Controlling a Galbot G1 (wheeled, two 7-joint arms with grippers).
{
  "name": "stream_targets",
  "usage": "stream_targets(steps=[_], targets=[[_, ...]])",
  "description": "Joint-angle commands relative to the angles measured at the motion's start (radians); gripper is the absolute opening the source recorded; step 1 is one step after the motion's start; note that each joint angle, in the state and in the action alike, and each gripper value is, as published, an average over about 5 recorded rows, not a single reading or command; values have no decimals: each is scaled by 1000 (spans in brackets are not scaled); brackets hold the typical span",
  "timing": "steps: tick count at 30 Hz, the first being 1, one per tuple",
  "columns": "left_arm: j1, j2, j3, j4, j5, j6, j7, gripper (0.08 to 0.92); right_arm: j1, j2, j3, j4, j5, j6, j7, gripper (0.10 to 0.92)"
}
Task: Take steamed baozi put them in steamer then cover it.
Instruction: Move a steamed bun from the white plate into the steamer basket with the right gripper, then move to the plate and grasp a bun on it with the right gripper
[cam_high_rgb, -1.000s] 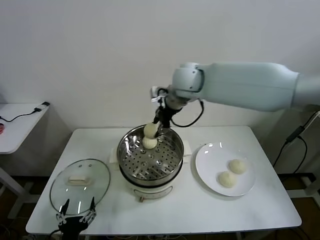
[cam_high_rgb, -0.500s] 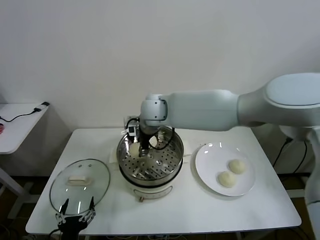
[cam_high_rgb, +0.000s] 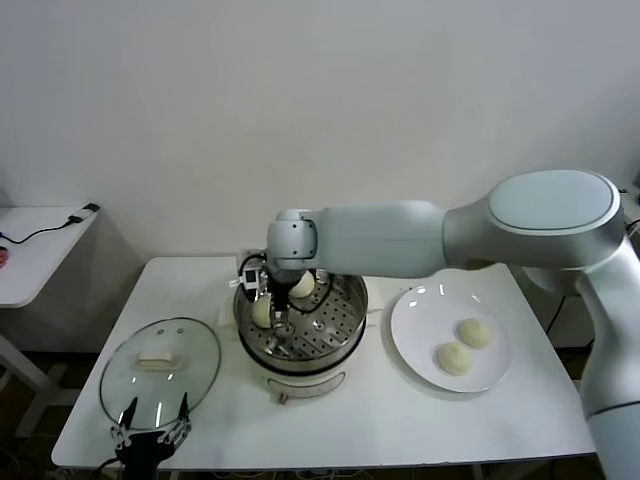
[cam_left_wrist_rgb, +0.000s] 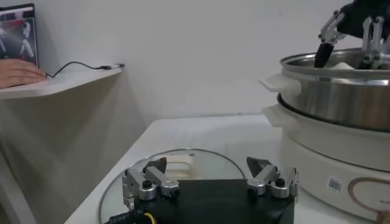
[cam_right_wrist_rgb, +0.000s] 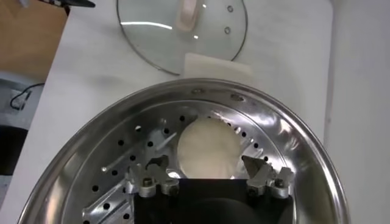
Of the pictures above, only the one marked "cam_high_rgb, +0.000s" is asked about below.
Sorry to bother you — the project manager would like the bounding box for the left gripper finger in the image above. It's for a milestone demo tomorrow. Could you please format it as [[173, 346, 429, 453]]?
[[110, 397, 140, 446], [157, 392, 193, 445]]

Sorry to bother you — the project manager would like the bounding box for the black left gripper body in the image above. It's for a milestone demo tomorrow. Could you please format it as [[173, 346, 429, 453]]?
[[115, 430, 176, 474]]

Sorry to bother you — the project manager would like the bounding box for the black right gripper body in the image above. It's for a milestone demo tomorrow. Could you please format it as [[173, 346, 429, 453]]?
[[258, 267, 293, 312]]

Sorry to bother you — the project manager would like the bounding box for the white steamed baozi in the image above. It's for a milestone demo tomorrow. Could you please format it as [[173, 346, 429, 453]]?
[[289, 272, 316, 300], [457, 318, 494, 350], [251, 296, 276, 330], [435, 342, 474, 375]]

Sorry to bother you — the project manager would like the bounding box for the glass lid with cream handle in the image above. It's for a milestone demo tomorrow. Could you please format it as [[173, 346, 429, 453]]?
[[98, 318, 222, 432]]

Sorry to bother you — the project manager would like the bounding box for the steel perforated steamer basket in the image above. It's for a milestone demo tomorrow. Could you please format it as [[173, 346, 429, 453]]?
[[218, 269, 384, 364]]

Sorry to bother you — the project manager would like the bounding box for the white round plate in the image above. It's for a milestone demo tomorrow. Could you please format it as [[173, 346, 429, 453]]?
[[389, 269, 512, 394]]

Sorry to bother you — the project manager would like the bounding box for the white side table with label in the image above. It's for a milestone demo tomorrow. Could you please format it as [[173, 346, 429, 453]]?
[[619, 187, 640, 226]]

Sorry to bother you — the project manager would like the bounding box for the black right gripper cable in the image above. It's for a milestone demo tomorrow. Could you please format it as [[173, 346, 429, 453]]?
[[229, 252, 269, 287]]

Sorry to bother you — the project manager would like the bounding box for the white side table with cable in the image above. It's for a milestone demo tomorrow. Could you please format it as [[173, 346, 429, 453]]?
[[0, 206, 101, 439]]

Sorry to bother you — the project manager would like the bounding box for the black charger cable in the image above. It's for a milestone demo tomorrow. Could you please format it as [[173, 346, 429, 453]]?
[[0, 203, 100, 246]]

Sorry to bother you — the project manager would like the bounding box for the black power adapter cable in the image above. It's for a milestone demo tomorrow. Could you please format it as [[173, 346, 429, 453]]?
[[546, 294, 569, 347]]

